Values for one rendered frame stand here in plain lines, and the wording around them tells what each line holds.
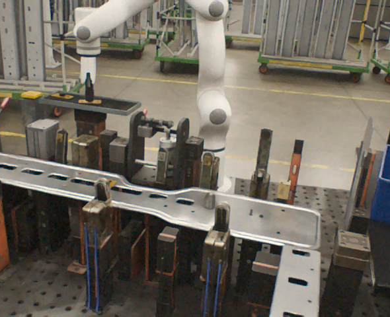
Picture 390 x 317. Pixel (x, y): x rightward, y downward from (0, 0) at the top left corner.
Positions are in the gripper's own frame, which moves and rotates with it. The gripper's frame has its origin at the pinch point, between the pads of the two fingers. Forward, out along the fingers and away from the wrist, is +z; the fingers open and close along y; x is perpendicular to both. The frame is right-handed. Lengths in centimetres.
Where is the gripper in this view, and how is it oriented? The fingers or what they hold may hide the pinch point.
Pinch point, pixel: (89, 94)
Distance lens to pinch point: 172.9
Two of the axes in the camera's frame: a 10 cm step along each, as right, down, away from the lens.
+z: -0.6, 9.1, 4.0
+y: 1.6, 4.1, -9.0
